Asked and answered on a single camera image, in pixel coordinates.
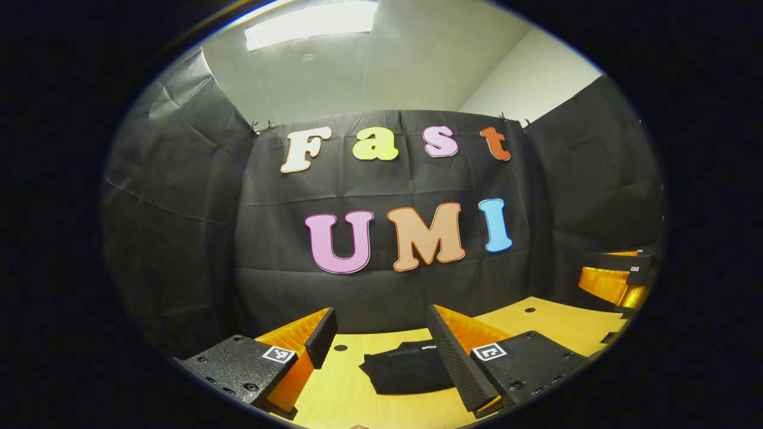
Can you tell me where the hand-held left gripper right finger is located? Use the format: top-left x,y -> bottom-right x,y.
426,304 -> 590,414

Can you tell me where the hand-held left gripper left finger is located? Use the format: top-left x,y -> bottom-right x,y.
179,307 -> 339,419

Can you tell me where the black button shirt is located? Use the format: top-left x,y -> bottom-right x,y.
358,340 -> 457,395

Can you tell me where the black backdrop cloth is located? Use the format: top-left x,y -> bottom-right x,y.
100,45 -> 667,358

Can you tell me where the ceiling light panel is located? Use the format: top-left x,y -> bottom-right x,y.
244,1 -> 379,52

